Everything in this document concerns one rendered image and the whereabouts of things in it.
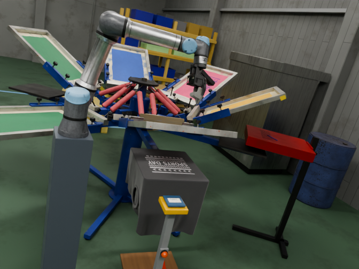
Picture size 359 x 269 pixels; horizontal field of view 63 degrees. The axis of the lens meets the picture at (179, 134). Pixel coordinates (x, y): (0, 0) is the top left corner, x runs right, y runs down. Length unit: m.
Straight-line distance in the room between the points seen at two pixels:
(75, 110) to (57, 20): 10.19
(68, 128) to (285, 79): 3.62
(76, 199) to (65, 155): 0.27
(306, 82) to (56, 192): 4.10
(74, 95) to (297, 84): 3.83
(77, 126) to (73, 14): 10.25
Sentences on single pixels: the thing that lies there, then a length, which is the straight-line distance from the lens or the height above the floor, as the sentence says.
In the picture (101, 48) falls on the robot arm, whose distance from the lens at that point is 1.60.
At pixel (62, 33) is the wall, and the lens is 11.67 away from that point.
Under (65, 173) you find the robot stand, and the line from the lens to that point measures 1.61.
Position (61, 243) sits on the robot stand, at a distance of 1.86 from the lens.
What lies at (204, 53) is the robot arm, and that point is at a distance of 1.63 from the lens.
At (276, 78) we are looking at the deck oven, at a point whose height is 1.57.
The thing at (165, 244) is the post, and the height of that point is 0.70.
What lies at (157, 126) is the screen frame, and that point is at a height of 1.31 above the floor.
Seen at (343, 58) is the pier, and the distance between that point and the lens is 5.26.
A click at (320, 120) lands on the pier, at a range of 5.29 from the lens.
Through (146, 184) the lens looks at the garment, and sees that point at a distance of 1.80.
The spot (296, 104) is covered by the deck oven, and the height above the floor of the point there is 1.24.
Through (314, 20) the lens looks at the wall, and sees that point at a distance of 6.11.
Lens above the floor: 1.76
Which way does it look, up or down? 17 degrees down
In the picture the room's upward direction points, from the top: 13 degrees clockwise
